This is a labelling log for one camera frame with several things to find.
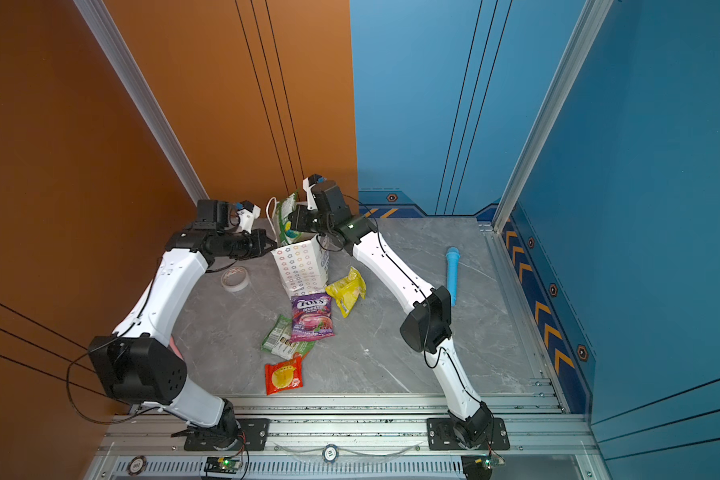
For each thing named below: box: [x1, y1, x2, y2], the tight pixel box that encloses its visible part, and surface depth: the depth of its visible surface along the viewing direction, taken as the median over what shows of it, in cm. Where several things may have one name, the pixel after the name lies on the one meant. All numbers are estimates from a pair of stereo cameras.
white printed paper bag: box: [266, 197, 332, 296], surface depth 87 cm
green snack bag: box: [278, 190, 303, 246], surface depth 82 cm
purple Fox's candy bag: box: [290, 292, 335, 343], surface depth 93 cm
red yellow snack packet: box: [264, 353, 304, 396], surface depth 84 cm
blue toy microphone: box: [446, 246, 461, 307], surface depth 107 cm
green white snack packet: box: [260, 315, 317, 361], surface depth 90 cm
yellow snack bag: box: [324, 266, 366, 318], surface depth 97 cm
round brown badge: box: [127, 455, 147, 476], surface depth 71 cm
